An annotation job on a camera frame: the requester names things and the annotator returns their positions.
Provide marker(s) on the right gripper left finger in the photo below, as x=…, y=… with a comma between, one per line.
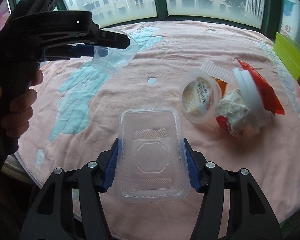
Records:
x=69, y=206

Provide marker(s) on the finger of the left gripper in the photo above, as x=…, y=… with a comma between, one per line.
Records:
x=85, y=51
x=110, y=38

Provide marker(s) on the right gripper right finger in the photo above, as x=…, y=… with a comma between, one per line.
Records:
x=233, y=205

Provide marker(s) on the clear rectangular plastic tray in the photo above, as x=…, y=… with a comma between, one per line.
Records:
x=151, y=161

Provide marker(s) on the white round plastic lid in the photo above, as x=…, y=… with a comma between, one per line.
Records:
x=258, y=116

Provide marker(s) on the red snack wrapper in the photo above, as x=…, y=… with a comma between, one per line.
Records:
x=269, y=99

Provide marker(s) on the round clear pudding cup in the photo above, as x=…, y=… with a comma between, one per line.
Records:
x=199, y=96

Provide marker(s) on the red white paper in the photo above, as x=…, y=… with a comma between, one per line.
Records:
x=232, y=113

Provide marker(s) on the orange peel piece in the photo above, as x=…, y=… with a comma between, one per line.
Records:
x=222, y=84

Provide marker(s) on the person's left hand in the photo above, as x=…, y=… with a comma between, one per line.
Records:
x=16, y=123

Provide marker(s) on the pink quilted blanket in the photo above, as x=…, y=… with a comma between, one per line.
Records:
x=76, y=115

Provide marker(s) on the green cardboard box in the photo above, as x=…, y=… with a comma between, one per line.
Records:
x=289, y=53

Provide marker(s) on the white poster with logo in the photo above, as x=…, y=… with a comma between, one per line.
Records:
x=290, y=23

